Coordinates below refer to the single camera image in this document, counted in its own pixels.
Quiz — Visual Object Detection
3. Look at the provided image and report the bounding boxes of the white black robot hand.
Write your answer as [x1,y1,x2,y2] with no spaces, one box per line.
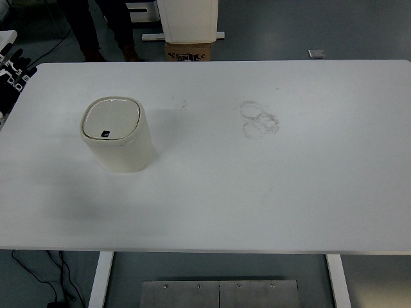
[1,48,37,112]

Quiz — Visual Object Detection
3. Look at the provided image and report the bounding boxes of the cream lidded trash can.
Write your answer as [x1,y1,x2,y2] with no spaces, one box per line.
[80,97,152,173]

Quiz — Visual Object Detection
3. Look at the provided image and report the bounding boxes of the left brown shoe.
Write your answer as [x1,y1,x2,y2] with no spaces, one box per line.
[82,49,106,63]

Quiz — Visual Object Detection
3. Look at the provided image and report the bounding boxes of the brown shoe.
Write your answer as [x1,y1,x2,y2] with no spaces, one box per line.
[82,49,106,63]
[123,45,143,62]

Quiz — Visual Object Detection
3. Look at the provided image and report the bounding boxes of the right brown shoe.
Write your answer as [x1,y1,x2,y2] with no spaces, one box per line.
[123,45,143,62]

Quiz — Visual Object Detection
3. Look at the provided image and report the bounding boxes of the person's dark trouser legs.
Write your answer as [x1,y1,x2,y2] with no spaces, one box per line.
[57,0,134,51]

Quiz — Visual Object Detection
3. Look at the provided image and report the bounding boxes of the white table foot bar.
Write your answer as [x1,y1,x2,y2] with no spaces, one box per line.
[141,31,225,42]

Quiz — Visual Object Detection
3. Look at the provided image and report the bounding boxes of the brown cardboard box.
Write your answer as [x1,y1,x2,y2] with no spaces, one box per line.
[164,43,212,62]

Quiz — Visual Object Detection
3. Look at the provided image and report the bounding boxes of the white cabinet on box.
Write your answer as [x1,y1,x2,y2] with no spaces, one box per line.
[157,0,218,44]

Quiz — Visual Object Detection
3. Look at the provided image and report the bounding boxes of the left white table leg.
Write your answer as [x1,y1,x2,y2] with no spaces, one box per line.
[88,252,114,308]

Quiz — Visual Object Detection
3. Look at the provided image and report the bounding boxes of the white table leg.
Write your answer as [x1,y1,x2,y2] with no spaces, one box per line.
[88,252,114,308]
[326,254,351,308]

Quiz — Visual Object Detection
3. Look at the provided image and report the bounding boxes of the grey floor socket plate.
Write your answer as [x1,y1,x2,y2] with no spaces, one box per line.
[308,49,326,60]

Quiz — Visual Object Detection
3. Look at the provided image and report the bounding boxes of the right white table leg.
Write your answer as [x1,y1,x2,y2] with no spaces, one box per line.
[326,254,351,308]

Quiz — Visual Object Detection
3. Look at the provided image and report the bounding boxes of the black floor cable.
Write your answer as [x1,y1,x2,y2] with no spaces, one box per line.
[11,249,85,308]

